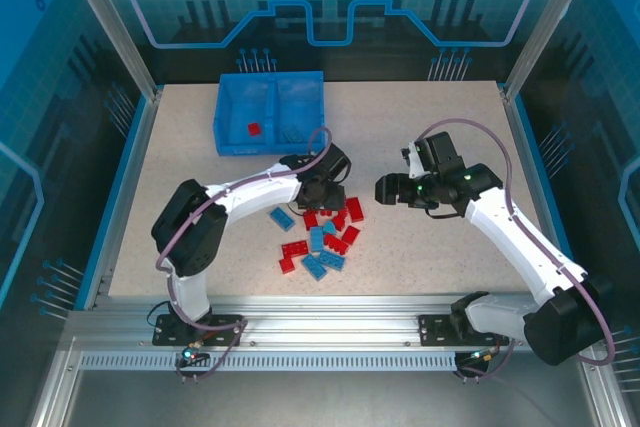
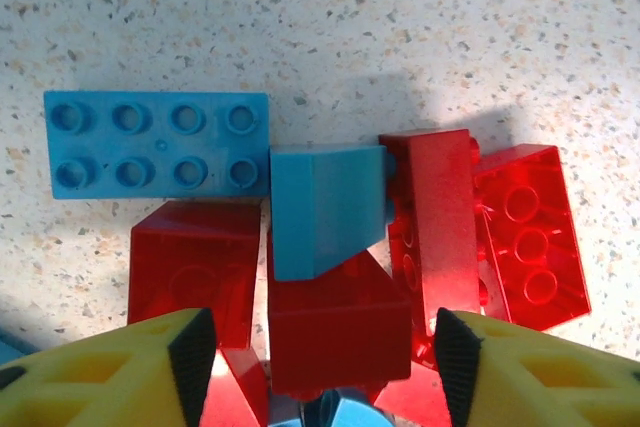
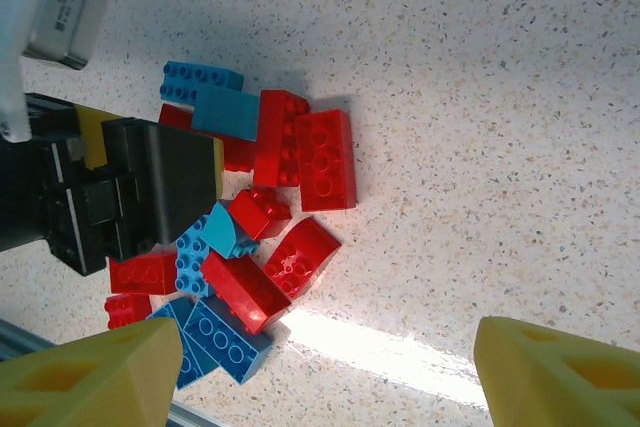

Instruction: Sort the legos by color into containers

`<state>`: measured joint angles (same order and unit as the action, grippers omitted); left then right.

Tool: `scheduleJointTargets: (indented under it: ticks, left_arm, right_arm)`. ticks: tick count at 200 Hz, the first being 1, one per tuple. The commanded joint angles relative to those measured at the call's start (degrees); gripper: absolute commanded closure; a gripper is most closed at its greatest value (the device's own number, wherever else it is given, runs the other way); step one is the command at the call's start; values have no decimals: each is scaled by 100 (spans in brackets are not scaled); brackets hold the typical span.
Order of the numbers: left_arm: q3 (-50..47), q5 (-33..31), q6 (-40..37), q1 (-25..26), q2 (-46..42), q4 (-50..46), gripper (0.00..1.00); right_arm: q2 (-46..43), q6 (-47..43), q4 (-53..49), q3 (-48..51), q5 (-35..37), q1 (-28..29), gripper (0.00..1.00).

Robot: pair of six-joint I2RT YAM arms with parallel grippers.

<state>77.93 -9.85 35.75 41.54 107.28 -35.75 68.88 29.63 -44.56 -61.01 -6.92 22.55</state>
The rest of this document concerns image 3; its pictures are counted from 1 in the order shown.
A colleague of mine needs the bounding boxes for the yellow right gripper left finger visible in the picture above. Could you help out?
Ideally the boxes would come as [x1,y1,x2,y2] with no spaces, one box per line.
[0,317,183,427]

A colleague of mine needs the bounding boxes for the red small square lego brick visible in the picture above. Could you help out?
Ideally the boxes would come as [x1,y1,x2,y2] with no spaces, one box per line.
[226,185,294,241]

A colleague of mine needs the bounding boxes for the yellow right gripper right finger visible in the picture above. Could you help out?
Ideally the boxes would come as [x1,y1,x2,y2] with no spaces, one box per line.
[473,315,640,427]

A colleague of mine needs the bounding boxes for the blue small curved lego brick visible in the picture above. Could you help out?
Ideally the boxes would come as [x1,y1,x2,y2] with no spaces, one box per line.
[201,201,262,260]

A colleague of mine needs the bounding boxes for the red studded long lego brick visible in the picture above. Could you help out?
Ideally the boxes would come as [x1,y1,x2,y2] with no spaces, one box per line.
[252,89,312,189]

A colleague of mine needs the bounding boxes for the red curved lego brick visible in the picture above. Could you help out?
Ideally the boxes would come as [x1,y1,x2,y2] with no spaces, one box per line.
[262,216,344,301]

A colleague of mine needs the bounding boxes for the red hollow-underside long lego brick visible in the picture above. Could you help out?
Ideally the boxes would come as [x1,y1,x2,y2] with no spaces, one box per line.
[293,108,359,213]

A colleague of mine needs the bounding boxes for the blue hollow-underside long lego brick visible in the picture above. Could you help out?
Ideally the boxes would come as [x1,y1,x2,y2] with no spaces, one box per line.
[182,296,274,386]

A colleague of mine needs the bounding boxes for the red hollow long lego brick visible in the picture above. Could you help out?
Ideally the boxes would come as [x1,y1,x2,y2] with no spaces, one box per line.
[199,249,294,336]

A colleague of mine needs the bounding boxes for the blue smooth-sided lego brick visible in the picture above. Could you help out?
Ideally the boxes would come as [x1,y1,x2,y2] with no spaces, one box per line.
[190,85,262,144]

